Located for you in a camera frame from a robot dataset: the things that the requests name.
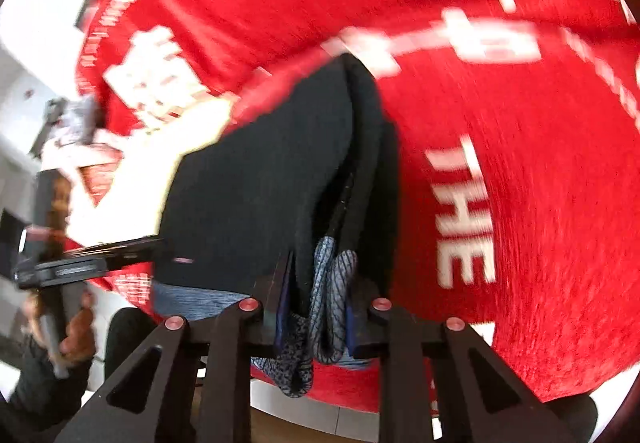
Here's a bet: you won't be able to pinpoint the white bed base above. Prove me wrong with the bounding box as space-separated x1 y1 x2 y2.
247 375 443 441

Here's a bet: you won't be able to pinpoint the person's left hand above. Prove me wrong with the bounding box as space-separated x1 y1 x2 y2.
59 305 97 366

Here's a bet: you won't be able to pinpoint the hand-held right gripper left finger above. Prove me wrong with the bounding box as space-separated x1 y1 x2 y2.
52 250 297 443

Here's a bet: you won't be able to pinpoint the red printed blanket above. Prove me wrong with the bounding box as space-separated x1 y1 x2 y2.
70 0 640 416

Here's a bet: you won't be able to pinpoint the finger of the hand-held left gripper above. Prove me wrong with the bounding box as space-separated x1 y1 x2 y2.
14 234 169 290

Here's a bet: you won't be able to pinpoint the grey blurred object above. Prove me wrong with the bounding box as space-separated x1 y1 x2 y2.
30 94 103 159

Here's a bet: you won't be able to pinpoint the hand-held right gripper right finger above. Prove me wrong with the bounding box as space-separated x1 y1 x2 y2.
345 297 562 443

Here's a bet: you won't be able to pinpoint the black pants with grey lining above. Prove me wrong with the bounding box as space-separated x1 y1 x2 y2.
152 53 402 399

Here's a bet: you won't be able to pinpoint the person's left forearm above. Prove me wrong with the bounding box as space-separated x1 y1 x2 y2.
0 335 97 430

